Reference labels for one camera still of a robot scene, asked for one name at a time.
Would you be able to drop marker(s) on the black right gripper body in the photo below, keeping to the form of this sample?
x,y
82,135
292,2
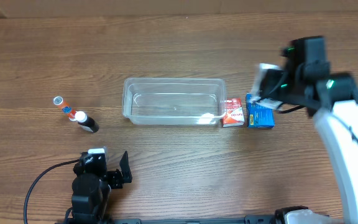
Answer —
x,y
268,87

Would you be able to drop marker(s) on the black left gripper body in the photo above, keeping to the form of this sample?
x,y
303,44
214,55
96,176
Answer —
x,y
114,177

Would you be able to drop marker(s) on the white medicine box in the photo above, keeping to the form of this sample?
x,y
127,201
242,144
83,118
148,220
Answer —
x,y
261,73

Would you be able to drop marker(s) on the blue medicine box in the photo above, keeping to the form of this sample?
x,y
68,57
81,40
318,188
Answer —
x,y
258,116

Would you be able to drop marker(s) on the red medicine box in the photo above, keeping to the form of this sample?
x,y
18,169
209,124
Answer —
x,y
234,115

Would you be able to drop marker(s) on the clear plastic container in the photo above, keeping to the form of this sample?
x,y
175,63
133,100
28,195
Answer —
x,y
174,101

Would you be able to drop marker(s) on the orange vitamin tube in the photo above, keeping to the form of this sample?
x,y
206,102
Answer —
x,y
65,107

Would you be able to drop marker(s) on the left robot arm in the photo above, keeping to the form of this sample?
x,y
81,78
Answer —
x,y
93,185

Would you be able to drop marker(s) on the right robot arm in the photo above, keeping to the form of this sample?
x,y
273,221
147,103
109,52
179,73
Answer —
x,y
331,100

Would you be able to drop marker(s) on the dark syrup bottle white cap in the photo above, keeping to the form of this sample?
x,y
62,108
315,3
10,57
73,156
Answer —
x,y
86,122

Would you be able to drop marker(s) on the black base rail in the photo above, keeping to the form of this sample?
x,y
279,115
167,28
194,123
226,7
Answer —
x,y
248,219

